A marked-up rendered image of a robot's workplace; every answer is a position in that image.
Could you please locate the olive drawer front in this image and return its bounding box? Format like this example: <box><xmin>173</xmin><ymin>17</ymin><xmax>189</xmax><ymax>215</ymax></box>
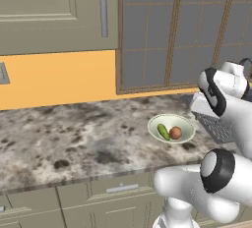
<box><xmin>0</xmin><ymin>186</ymin><xmax>62</xmax><ymax>218</ymax></box>
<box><xmin>88</xmin><ymin>171</ymin><xmax>158</xmax><ymax>204</ymax></box>

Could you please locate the pale green bowl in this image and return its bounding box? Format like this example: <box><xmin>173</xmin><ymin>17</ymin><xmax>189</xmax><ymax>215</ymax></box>
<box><xmin>147</xmin><ymin>113</ymin><xmax>197</xmax><ymax>145</ymax></box>

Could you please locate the brown onion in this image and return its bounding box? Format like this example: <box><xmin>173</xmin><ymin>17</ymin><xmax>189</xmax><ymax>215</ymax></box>
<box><xmin>168</xmin><ymin>126</ymin><xmax>183</xmax><ymax>141</ymax></box>

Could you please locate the window with brown frame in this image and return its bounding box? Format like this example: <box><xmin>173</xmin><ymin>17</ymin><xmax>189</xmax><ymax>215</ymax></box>
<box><xmin>115</xmin><ymin>0</ymin><xmax>252</xmax><ymax>95</ymax></box>

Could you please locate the grey wall socket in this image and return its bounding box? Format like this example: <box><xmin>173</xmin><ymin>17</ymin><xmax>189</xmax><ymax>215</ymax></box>
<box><xmin>0</xmin><ymin>62</ymin><xmax>11</xmax><ymax>86</ymax></box>

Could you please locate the grey dish rack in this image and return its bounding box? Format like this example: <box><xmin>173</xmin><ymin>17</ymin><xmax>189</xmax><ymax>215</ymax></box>
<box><xmin>180</xmin><ymin>91</ymin><xmax>236</xmax><ymax>144</ymax></box>

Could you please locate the green mango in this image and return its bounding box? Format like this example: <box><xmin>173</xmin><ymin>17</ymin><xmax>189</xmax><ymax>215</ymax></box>
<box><xmin>157</xmin><ymin>123</ymin><xmax>171</xmax><ymax>142</ymax></box>

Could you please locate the olive wall cupboard door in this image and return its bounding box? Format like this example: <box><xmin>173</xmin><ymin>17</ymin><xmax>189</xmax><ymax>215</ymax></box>
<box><xmin>0</xmin><ymin>0</ymin><xmax>120</xmax><ymax>56</ymax></box>

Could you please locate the olive base cupboard door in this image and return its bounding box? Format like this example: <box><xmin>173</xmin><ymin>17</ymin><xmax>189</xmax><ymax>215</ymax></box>
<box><xmin>60</xmin><ymin>194</ymin><xmax>165</xmax><ymax>228</ymax></box>
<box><xmin>0</xmin><ymin>209</ymin><xmax>67</xmax><ymax>228</ymax></box>

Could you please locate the grey cupboard door handle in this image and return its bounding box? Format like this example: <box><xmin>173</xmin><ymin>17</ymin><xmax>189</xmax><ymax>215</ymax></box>
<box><xmin>98</xmin><ymin>0</ymin><xmax>109</xmax><ymax>38</ymax></box>

